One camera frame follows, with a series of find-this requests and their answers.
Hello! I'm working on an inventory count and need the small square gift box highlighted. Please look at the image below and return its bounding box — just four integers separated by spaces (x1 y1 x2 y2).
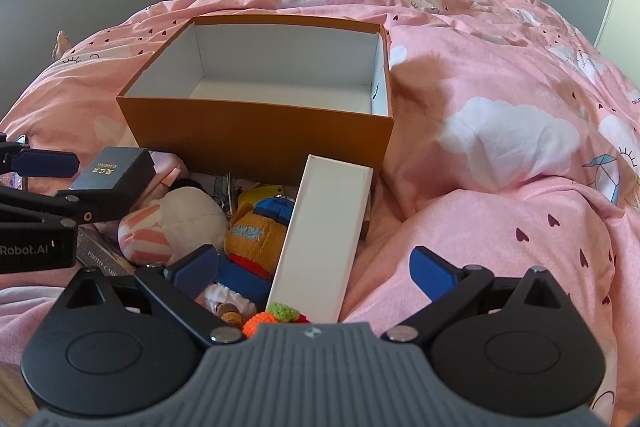
67 147 157 220

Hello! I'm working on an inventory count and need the white plush pink striped base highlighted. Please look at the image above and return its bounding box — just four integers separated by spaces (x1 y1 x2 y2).
117 186 232 265

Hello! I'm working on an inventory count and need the dark photo card box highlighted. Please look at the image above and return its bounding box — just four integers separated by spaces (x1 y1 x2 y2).
77 227 137 280

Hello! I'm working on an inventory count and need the orange crochet fruit toy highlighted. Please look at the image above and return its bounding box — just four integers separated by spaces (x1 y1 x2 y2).
242 301 312 340

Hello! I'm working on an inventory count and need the yellow small toy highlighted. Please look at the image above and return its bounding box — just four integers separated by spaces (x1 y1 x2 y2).
237 186 286 208

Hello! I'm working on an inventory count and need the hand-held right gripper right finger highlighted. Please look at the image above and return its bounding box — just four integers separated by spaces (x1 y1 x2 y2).
382 246 571 342

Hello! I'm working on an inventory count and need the orange tiger plush blue outfit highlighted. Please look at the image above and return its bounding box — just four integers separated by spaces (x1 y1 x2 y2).
215 196 297 308

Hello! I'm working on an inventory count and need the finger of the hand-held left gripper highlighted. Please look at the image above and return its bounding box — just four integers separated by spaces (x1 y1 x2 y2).
0 186 132 229
0 133 82 180

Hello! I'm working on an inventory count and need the orange cardboard box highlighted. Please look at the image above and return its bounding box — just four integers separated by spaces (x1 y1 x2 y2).
116 14 396 188

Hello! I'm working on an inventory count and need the pink fabric pouch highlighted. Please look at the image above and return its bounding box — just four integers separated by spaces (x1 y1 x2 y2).
145 151 188 188

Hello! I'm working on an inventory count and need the pink printed duvet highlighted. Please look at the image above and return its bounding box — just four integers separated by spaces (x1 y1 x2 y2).
0 0 640 427

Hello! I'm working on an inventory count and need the white long box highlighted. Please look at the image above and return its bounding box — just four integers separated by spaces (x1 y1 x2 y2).
267 153 375 325

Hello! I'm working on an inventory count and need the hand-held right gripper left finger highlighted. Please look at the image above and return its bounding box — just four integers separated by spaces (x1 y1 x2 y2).
62 244 246 348

